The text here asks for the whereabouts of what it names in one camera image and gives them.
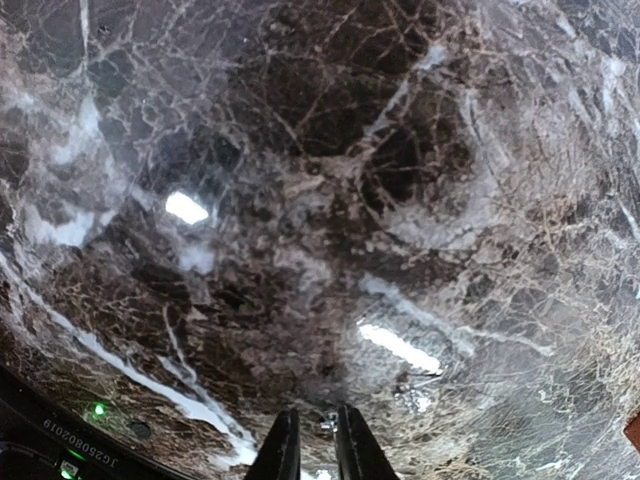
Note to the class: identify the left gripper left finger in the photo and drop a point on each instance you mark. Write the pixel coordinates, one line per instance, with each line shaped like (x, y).
(279, 456)

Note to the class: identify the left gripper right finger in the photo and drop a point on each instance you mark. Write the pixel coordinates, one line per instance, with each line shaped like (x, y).
(359, 456)

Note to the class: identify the small silver earring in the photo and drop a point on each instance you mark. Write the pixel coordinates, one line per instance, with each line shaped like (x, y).
(329, 422)

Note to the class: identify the red jewelry tray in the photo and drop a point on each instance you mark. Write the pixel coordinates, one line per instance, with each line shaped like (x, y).
(632, 430)

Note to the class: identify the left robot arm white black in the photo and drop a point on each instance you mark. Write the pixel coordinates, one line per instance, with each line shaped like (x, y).
(39, 440)

